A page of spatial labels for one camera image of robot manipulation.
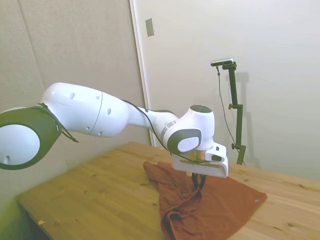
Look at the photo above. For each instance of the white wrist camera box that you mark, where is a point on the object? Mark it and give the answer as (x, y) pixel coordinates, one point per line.
(218, 153)

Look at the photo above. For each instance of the grey wall switch plate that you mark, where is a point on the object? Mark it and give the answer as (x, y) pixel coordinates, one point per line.
(150, 27)

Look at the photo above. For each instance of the white door frame trim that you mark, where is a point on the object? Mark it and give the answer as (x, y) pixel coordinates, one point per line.
(142, 75)

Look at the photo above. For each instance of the small yellow tape scrap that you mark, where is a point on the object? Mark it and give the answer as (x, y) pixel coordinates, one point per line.
(40, 222)

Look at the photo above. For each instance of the grey exterior camera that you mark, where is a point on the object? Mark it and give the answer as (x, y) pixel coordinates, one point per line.
(222, 61)

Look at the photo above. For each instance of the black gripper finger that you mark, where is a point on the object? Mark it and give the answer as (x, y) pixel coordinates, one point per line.
(194, 180)
(202, 181)

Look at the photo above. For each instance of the black camera stand pole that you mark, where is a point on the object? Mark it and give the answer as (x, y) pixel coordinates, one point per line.
(237, 100)

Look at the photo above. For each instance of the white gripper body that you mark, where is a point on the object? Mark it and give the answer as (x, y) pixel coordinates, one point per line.
(212, 169)

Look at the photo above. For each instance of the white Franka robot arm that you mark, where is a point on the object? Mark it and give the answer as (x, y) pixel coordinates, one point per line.
(87, 112)

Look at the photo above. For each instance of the reddish fabric shorts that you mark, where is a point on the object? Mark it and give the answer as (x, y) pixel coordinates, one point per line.
(220, 205)

